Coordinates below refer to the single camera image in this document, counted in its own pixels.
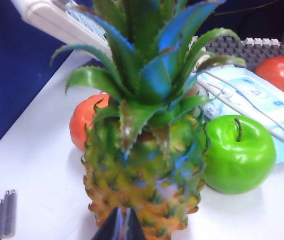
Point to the orange fruit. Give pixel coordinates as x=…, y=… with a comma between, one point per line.
x=279, y=72
x=82, y=125

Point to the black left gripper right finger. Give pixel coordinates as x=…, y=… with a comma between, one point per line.
x=133, y=227

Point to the light blue wet wipes pack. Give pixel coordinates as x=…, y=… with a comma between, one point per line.
x=256, y=95

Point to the large green apple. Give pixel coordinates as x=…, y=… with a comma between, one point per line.
x=239, y=165

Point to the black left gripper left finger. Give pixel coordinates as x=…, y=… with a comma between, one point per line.
x=113, y=227

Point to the white grey mechanical keyboard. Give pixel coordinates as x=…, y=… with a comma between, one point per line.
x=234, y=47

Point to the artificial pineapple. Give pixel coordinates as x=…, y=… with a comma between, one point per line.
x=136, y=175

